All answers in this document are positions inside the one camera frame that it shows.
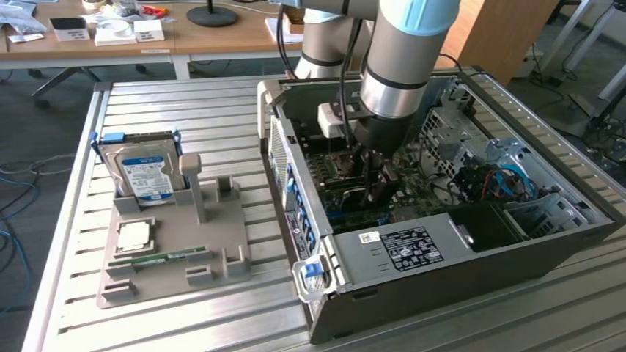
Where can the silver CPU chip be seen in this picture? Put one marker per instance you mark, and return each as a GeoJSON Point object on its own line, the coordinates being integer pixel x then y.
{"type": "Point", "coordinates": [133, 236]}

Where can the green motherboard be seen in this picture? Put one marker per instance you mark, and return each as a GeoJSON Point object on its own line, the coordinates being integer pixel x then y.
{"type": "Point", "coordinates": [415, 190]}

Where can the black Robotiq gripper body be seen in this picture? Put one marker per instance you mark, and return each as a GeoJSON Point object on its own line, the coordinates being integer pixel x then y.
{"type": "Point", "coordinates": [383, 133]}

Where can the white label card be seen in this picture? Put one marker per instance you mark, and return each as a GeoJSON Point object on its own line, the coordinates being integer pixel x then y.
{"type": "Point", "coordinates": [24, 37]}

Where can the orange plastic item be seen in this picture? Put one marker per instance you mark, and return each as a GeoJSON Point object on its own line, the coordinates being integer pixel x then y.
{"type": "Point", "coordinates": [153, 11]}

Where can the brown cardboard box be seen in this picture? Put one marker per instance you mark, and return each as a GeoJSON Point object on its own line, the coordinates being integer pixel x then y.
{"type": "Point", "coordinates": [293, 16]}

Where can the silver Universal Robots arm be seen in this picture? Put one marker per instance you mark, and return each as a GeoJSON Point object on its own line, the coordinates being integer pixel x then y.
{"type": "Point", "coordinates": [391, 55]}

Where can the grey parts rack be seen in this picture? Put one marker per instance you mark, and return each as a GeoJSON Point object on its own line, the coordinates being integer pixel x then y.
{"type": "Point", "coordinates": [180, 234]}

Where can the blue case latch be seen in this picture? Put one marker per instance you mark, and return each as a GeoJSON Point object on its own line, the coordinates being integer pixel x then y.
{"type": "Point", "coordinates": [309, 269]}

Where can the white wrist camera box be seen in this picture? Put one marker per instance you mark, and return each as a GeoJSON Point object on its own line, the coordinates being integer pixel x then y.
{"type": "Point", "coordinates": [332, 121]}

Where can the beige tape roll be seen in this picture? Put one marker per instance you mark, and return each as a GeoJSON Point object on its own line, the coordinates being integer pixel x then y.
{"type": "Point", "coordinates": [92, 4]}

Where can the blue expansion slot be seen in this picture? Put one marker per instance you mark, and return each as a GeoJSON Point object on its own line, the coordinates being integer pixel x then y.
{"type": "Point", "coordinates": [332, 212]}

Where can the clear plastic bag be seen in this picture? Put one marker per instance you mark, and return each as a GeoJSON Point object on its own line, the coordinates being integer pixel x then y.
{"type": "Point", "coordinates": [18, 20]}

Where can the white box with black top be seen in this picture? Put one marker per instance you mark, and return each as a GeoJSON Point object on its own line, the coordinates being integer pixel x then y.
{"type": "Point", "coordinates": [70, 31]}

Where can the stack of white papers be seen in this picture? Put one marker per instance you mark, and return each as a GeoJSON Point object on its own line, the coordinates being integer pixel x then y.
{"type": "Point", "coordinates": [273, 34]}

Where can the black round lamp base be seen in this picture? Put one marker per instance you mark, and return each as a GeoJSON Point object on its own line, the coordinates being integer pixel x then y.
{"type": "Point", "coordinates": [212, 17]}

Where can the green RAM stick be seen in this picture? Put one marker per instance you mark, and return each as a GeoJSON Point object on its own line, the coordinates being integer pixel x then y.
{"type": "Point", "coordinates": [150, 259]}

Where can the white box with tape roll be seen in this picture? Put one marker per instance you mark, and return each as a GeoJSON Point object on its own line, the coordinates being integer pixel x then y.
{"type": "Point", "coordinates": [114, 34]}

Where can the silver disk bay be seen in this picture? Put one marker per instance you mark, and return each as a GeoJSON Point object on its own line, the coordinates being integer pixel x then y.
{"type": "Point", "coordinates": [552, 216]}

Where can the perforated metal drive cage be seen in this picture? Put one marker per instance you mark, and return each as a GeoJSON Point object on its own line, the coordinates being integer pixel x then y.
{"type": "Point", "coordinates": [449, 146]}

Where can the open black PC case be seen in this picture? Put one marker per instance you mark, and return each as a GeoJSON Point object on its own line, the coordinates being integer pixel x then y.
{"type": "Point", "coordinates": [439, 293]}

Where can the small white box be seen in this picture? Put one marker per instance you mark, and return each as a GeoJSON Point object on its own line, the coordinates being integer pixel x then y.
{"type": "Point", "coordinates": [148, 31]}

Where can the CPU socket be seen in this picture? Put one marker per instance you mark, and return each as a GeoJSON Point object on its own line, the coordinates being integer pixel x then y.
{"type": "Point", "coordinates": [341, 165]}

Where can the wooden desk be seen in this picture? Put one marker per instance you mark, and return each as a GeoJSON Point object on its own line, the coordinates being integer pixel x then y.
{"type": "Point", "coordinates": [58, 49]}

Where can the grey power supply unit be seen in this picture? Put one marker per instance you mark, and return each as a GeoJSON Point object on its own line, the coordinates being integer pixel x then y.
{"type": "Point", "coordinates": [361, 260]}

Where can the hard disk in blue caddy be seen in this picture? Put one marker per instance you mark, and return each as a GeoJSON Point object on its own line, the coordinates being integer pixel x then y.
{"type": "Point", "coordinates": [141, 172]}

